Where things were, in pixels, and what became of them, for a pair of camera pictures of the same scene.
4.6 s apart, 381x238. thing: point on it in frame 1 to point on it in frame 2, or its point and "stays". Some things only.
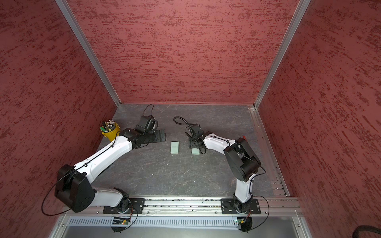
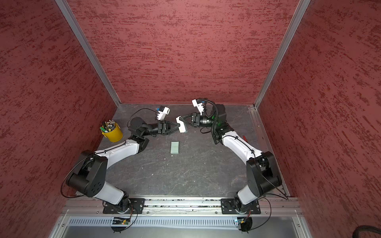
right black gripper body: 193,144 to 197,120
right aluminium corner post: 300,10 stays
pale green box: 174,147 stays
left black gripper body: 152,138 to 160,127
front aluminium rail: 179,207 stays
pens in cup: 107,126 stays
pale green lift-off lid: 195,151 to 182,128
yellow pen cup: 112,135 stays
